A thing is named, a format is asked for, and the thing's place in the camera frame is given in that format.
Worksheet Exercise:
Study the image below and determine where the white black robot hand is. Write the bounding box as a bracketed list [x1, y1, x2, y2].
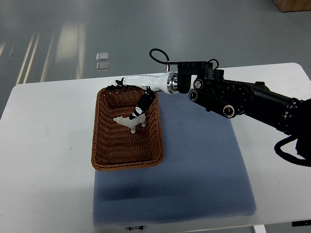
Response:
[106, 72, 178, 120]

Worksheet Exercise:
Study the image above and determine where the white bear figurine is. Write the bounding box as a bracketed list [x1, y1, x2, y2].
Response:
[113, 114, 146, 133]

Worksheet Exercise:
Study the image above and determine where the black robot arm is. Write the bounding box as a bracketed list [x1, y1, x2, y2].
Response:
[171, 59, 311, 167]

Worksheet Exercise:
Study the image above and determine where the brown wicker basket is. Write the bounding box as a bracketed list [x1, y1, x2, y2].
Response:
[91, 87, 164, 171]

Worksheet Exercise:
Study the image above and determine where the lower clear floor plate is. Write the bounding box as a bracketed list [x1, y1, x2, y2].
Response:
[96, 62, 109, 71]

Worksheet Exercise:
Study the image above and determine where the clear floor plate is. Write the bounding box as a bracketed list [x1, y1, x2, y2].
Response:
[96, 52, 109, 61]
[96, 62, 109, 71]

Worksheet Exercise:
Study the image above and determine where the upper clear floor plate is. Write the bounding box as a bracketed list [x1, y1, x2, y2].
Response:
[96, 52, 109, 61]

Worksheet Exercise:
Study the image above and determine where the blue quilted mat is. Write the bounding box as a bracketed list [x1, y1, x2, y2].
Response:
[93, 92, 256, 227]

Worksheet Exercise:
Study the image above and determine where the brown wooden box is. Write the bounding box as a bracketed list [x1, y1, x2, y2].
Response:
[273, 0, 311, 13]

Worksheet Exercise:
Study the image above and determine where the black table control panel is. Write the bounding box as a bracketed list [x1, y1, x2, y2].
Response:
[292, 220, 311, 227]

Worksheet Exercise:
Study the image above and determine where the black cable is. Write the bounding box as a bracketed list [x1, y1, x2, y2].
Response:
[149, 48, 220, 72]

